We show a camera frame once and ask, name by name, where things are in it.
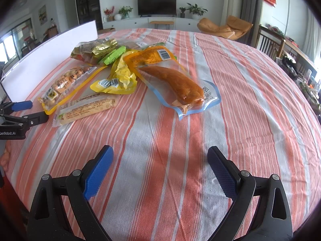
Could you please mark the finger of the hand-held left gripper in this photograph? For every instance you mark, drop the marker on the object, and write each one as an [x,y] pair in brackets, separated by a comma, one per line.
[35,119]
[22,105]

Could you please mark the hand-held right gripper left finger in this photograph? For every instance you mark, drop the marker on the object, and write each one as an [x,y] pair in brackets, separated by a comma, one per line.
[97,173]

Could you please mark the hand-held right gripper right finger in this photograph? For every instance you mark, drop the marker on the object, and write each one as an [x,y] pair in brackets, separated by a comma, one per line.
[222,173]

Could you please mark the gold foil snack packet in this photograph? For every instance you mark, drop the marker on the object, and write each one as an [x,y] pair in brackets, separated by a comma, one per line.
[102,47]

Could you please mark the green cracker packet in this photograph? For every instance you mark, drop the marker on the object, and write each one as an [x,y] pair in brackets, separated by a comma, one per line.
[112,55]

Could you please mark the quail egg snack packet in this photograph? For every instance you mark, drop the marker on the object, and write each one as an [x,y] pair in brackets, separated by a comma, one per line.
[67,79]

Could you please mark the green snack packet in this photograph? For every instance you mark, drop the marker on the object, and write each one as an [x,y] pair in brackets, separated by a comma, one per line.
[85,106]

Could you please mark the white foam board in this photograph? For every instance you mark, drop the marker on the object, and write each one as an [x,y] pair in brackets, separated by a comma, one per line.
[50,50]

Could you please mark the orange grey striped tablecloth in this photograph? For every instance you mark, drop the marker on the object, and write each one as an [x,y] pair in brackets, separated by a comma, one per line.
[160,130]

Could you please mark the transparent snack bag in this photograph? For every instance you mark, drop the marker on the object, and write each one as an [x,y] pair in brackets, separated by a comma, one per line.
[81,51]

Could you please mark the yellow snack packet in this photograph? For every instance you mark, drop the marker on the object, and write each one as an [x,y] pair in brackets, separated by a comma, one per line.
[123,74]

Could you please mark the clear chicken leg pack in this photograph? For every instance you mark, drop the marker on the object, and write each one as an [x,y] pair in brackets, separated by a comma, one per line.
[175,82]

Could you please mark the dark display cabinet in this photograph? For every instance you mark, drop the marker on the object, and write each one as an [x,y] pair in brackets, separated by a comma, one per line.
[87,2]

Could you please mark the red flower plant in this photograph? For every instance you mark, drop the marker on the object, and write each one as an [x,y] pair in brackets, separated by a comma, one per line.
[109,12]

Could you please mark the orange snack packet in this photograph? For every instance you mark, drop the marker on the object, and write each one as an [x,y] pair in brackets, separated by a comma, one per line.
[150,56]

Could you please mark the round white vase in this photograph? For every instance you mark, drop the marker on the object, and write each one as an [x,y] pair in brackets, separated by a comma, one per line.
[117,17]

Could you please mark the cluttered sideboard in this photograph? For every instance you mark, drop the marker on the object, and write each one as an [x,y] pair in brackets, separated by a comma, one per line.
[301,70]

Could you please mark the wooden chair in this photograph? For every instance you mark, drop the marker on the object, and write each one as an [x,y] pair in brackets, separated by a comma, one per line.
[269,42]

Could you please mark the bushy green potted plant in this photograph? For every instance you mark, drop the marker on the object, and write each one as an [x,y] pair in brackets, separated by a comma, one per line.
[125,11]

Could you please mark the orange lounge chair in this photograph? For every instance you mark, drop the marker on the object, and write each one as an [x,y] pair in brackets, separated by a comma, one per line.
[225,29]

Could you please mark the white TV cabinet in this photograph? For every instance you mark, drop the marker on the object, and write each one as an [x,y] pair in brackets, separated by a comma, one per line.
[185,23]

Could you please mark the wooden stool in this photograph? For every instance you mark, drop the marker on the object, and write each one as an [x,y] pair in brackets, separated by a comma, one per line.
[161,23]

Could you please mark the large leafy potted plant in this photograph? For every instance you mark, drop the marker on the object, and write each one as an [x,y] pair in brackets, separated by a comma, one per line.
[196,10]

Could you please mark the small potted plant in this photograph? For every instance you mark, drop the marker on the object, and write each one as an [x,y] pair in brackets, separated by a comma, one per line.
[182,12]

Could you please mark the black television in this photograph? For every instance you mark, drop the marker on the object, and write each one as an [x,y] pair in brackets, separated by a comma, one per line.
[156,5]

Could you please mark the window curtain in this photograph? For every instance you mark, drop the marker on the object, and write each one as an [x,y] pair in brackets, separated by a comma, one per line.
[240,2]

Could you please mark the framed wall picture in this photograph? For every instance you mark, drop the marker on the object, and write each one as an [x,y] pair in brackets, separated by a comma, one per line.
[42,14]

